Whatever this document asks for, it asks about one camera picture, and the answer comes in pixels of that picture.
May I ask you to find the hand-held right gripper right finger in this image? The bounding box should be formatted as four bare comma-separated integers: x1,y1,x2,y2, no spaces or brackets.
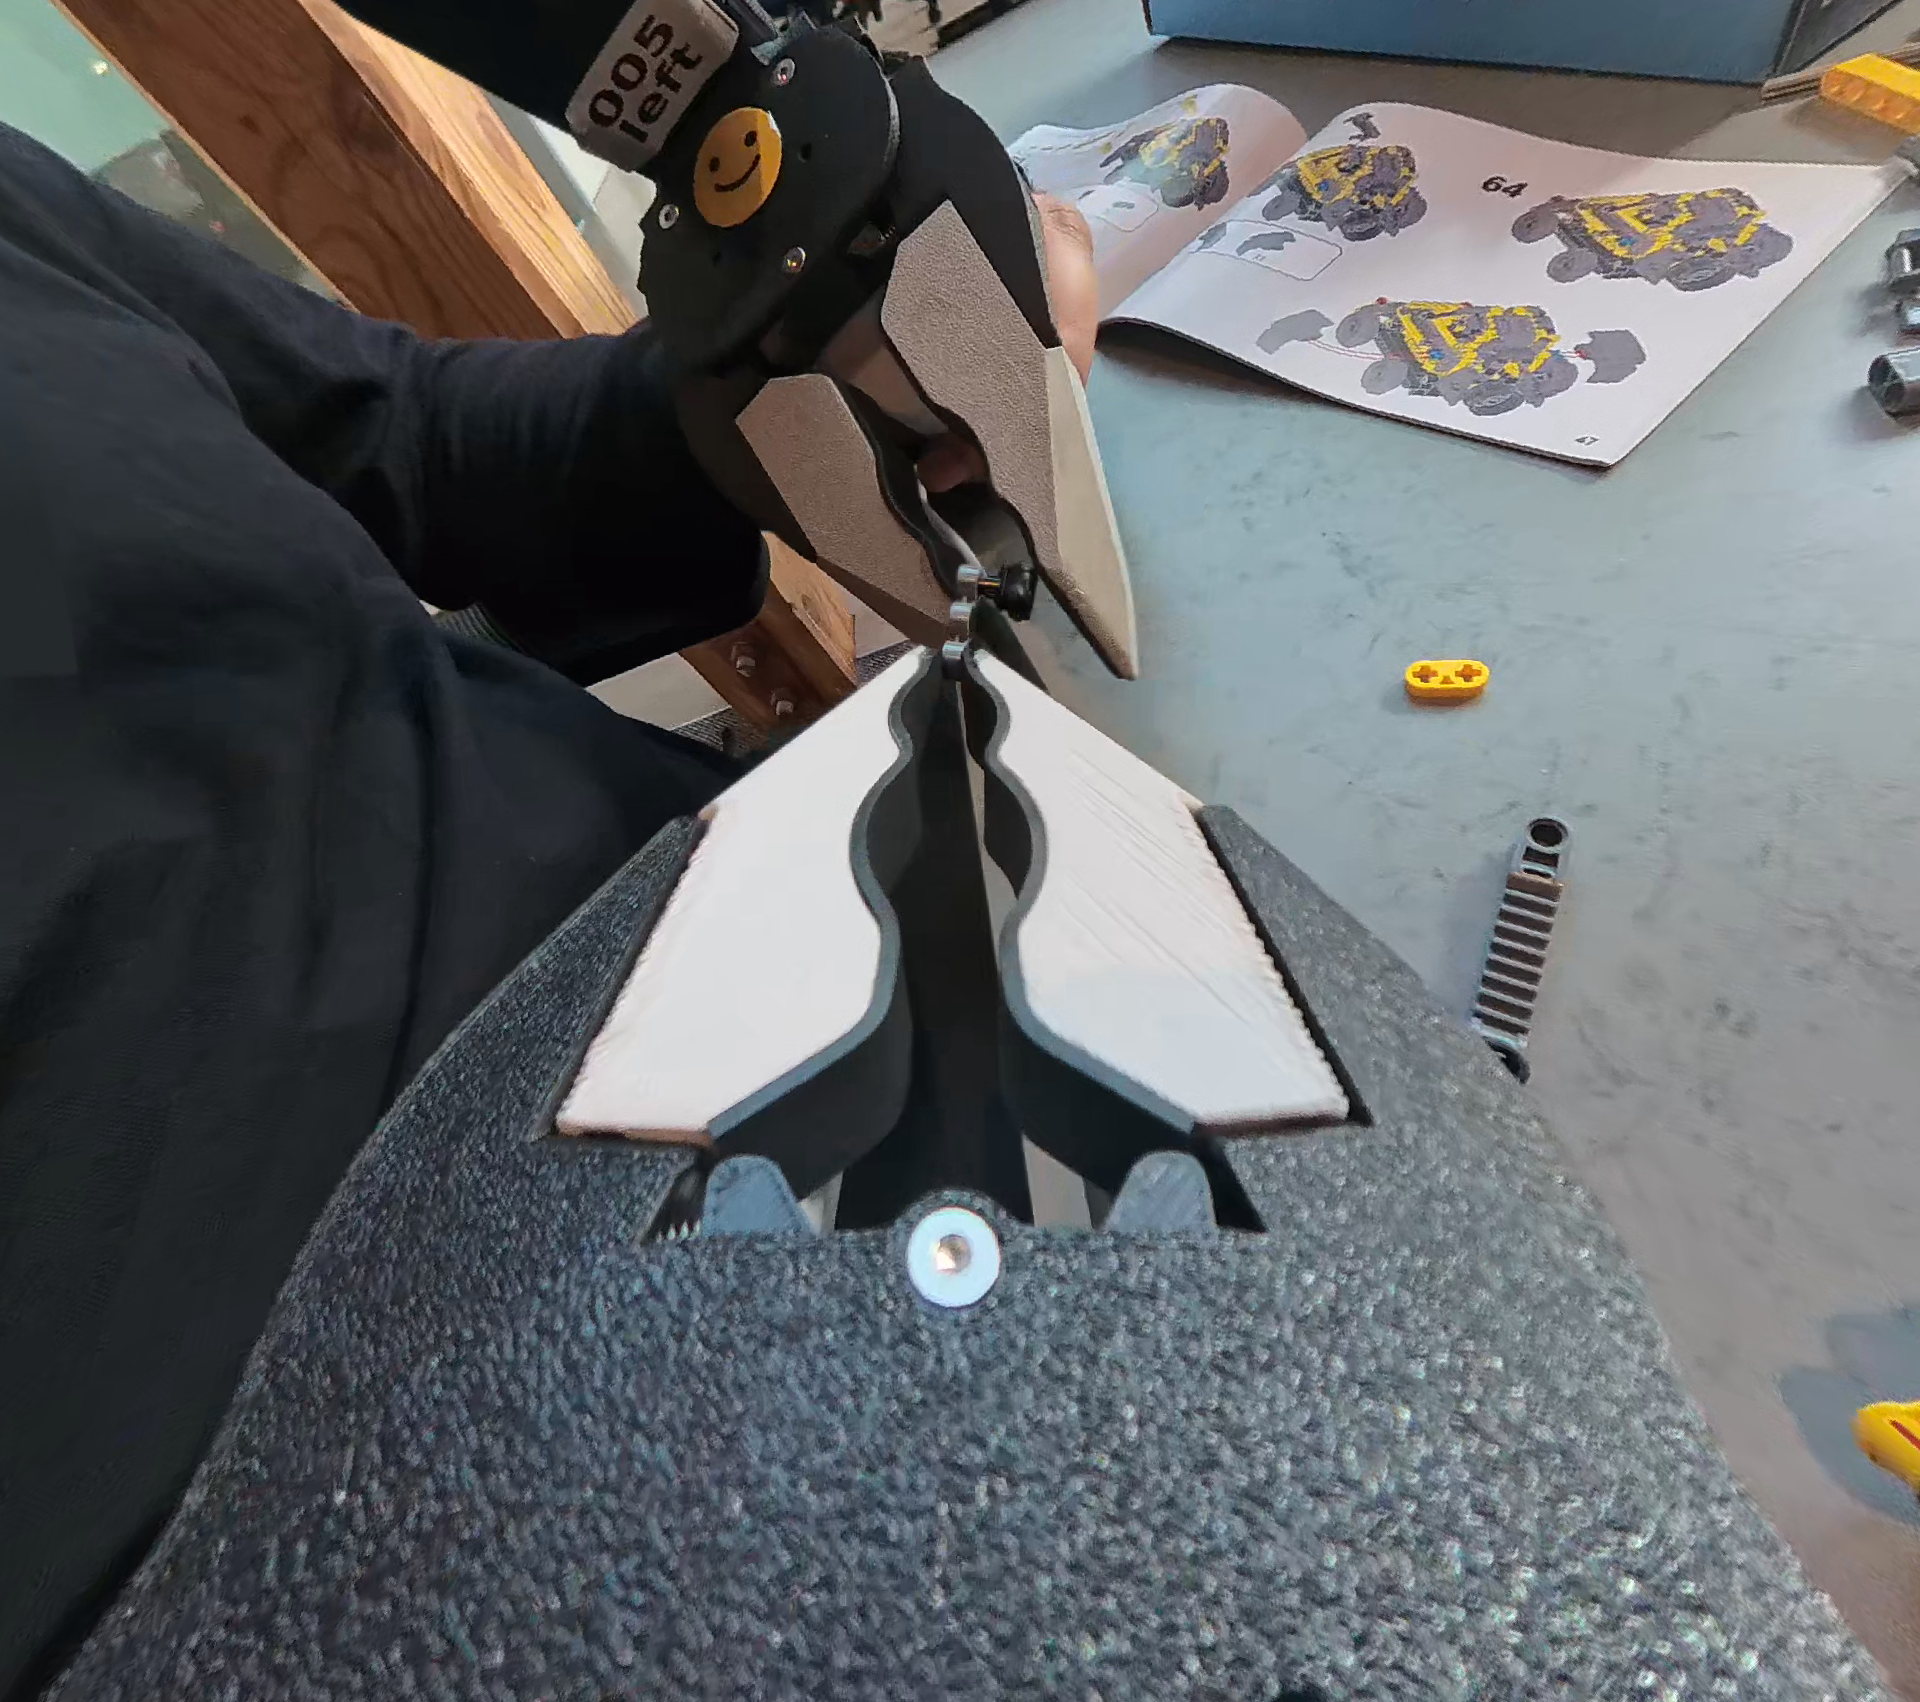
960,649,1353,1195

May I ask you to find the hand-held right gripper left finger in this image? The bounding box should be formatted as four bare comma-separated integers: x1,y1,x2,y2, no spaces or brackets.
555,644,949,1172

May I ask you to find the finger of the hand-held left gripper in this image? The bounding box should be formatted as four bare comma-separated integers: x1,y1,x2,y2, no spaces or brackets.
740,373,980,641
879,198,1143,680

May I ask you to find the small black connector assembly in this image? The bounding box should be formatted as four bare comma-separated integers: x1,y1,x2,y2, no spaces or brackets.
940,553,1042,684

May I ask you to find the grey gear rack piece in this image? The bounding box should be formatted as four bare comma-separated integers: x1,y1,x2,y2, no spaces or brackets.
1468,819,1572,1082

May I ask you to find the person's left forearm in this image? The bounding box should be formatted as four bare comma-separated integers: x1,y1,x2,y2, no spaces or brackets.
347,312,774,684

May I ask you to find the grey desk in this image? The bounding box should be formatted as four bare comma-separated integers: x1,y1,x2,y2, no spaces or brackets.
842,0,1920,1702

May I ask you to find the person's left hand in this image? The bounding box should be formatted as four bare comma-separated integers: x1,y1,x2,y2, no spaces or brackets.
912,189,1108,500

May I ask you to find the person's black clothing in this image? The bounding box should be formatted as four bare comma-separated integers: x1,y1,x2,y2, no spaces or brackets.
0,119,752,1702

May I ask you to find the building instruction booklet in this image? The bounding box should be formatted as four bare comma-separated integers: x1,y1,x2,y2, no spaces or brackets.
1011,84,1908,468

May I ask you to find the pile of building pieces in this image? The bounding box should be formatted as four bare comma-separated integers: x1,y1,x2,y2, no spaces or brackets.
1761,49,1920,426

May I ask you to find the wooden post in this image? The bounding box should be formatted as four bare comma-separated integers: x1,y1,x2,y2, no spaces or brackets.
0,0,859,730

